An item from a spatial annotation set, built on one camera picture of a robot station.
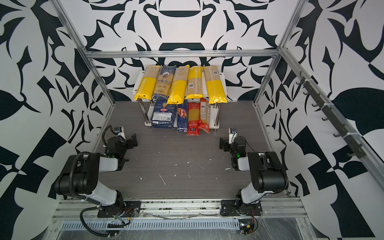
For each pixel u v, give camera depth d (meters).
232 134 0.82
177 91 0.75
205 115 0.98
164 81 0.79
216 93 0.74
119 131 0.81
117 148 0.73
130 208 0.73
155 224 0.65
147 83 0.79
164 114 0.96
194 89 0.74
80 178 0.45
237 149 0.74
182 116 0.99
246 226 0.71
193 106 1.05
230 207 0.75
